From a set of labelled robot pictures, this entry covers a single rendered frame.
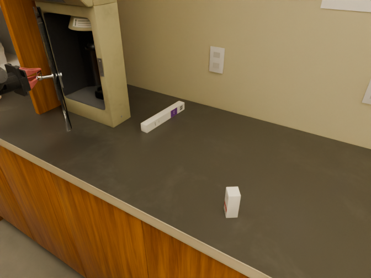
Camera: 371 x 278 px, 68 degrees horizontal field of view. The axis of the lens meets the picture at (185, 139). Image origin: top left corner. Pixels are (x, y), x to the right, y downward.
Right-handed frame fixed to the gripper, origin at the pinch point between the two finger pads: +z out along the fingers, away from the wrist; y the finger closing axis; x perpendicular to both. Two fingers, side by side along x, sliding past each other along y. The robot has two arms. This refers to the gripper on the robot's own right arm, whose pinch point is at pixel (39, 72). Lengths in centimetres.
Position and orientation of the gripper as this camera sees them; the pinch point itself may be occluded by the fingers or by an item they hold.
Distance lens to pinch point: 114.1
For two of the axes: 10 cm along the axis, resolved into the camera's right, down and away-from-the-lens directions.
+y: 0.0, -8.3, -5.5
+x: -8.5, -2.9, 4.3
